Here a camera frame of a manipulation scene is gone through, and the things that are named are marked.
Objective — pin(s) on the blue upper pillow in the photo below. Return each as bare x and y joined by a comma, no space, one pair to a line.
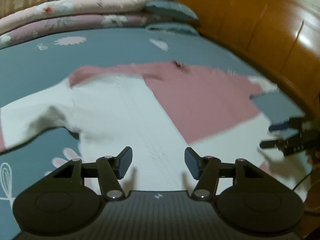
171,9

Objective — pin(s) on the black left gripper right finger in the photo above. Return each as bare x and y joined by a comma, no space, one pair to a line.
245,197

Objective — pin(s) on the pink and white knit sweater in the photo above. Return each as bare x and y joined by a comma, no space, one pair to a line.
158,109

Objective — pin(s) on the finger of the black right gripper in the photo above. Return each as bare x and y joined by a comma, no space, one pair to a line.
294,144
297,123

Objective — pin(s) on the mauve floral folded quilt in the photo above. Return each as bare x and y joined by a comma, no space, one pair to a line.
51,26

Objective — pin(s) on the blue lower pillow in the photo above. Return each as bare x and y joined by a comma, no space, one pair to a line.
173,27

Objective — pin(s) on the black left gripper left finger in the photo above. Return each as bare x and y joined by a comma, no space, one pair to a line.
72,196

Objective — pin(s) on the pink floral folded quilt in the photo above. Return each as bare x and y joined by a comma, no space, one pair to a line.
60,8

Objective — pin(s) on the wooden headboard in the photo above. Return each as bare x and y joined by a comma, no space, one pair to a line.
279,38

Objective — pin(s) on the blue pillow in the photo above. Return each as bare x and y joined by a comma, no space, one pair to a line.
171,9
173,27

